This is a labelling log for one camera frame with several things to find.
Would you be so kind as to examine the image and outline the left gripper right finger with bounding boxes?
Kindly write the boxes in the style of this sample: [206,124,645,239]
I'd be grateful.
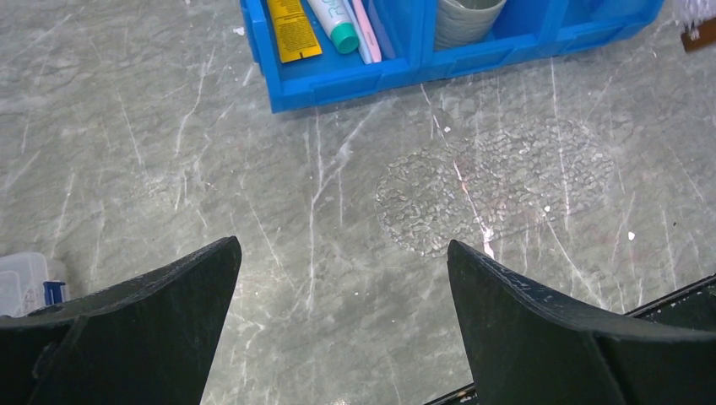
[447,240,716,405]

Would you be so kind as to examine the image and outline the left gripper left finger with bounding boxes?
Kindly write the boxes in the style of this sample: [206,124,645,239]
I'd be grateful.
[1,236,241,404]

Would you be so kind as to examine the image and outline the blue three-compartment bin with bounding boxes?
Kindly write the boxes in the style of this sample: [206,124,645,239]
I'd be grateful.
[240,1,663,112]

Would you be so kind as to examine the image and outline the grey ceramic mug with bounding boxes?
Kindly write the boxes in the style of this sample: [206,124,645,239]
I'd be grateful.
[434,0,507,51]

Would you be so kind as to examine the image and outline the clear acrylic toothbrush holder tray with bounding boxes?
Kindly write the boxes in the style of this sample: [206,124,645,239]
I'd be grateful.
[673,0,715,53]

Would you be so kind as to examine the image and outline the yellow toothpaste tube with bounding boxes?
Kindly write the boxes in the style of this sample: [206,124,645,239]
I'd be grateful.
[267,0,323,63]

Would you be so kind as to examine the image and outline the pink toothbrush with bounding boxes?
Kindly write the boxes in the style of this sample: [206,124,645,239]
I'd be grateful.
[350,0,382,64]

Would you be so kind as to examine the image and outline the white green-capped toothpaste tube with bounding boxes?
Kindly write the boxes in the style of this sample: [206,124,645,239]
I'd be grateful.
[307,0,359,55]

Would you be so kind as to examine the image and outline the clear plastic screw box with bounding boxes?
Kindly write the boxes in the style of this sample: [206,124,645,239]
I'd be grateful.
[1,252,69,317]

